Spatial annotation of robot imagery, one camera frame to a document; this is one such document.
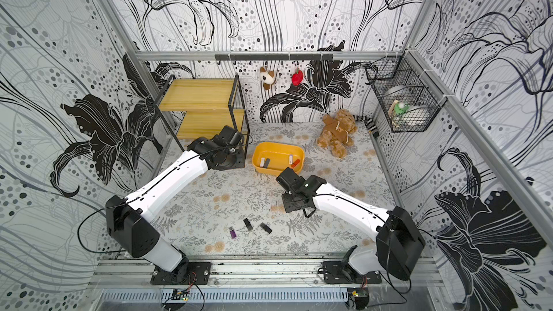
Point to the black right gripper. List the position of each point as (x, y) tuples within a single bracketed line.
[(291, 201)]

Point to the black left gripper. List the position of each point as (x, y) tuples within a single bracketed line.
[(239, 162)]

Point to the dark brown usb flash drive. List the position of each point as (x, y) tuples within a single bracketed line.
[(266, 228)]

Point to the black usb flash drive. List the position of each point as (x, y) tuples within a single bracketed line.
[(248, 224)]

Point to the purple usb flash drive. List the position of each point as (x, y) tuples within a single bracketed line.
[(232, 232)]

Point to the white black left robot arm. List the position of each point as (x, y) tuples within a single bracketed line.
[(129, 219)]

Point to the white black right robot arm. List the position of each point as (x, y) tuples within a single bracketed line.
[(397, 242)]

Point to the yellow plastic storage box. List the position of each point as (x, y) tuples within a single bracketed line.
[(278, 153)]

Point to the black power connector box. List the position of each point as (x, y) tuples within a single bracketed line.
[(358, 298)]

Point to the brown teddy bear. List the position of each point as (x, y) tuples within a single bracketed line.
[(337, 133)]

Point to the hanging dog plush toy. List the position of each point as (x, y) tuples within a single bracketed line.
[(267, 78)]

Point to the striped black white object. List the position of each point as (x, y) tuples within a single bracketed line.
[(368, 123)]

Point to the hanging red plush toy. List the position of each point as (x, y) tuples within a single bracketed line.
[(297, 77)]

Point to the green white bottle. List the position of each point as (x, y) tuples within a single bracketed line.
[(400, 108)]

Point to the small circuit board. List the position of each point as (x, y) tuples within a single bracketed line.
[(180, 295)]

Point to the wooden shelf black frame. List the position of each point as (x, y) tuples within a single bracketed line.
[(207, 106)]

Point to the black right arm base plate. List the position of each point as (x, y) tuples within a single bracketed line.
[(338, 273)]

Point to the black hanging rail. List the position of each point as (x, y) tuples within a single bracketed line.
[(273, 56)]

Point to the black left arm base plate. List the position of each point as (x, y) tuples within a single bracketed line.
[(188, 273)]

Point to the black wire basket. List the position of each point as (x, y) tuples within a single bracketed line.
[(394, 79)]

